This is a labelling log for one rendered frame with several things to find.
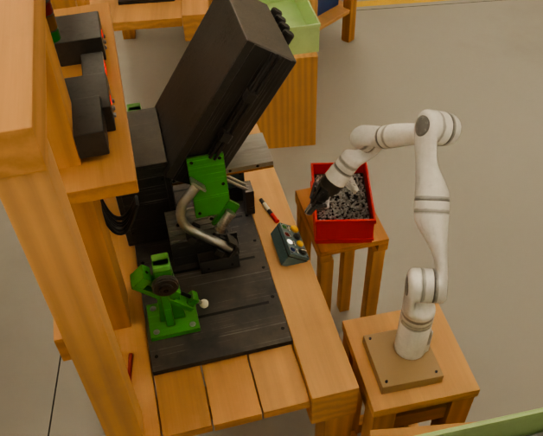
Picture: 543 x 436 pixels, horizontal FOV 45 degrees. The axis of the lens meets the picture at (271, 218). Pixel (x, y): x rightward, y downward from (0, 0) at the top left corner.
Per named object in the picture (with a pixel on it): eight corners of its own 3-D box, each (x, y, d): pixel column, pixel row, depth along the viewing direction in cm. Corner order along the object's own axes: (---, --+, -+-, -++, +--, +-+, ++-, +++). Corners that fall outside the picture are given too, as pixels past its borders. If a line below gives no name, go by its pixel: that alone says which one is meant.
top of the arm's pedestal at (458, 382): (436, 310, 212) (438, 302, 209) (477, 396, 190) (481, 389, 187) (341, 328, 208) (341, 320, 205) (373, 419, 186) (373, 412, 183)
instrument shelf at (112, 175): (111, 12, 215) (108, 1, 212) (139, 193, 153) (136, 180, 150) (33, 23, 211) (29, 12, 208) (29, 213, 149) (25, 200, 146)
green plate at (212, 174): (226, 200, 216) (219, 141, 205) (231, 212, 209) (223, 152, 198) (192, 206, 214) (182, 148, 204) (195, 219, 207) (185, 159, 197)
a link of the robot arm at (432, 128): (434, 105, 168) (430, 204, 167) (461, 110, 172) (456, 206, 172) (410, 111, 176) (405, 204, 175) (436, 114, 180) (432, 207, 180)
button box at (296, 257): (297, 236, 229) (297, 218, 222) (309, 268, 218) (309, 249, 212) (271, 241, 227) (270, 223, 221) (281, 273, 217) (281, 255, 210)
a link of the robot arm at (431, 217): (454, 201, 169) (417, 199, 169) (450, 305, 168) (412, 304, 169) (447, 202, 178) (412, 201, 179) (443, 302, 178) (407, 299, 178)
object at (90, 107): (105, 118, 164) (99, 94, 159) (110, 154, 154) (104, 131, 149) (77, 122, 163) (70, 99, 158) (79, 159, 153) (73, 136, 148)
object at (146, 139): (170, 180, 246) (156, 105, 222) (182, 237, 225) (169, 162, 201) (121, 189, 243) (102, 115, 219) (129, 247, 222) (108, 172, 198)
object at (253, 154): (262, 138, 230) (262, 131, 228) (273, 168, 219) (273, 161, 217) (152, 158, 224) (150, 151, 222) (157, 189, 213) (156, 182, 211)
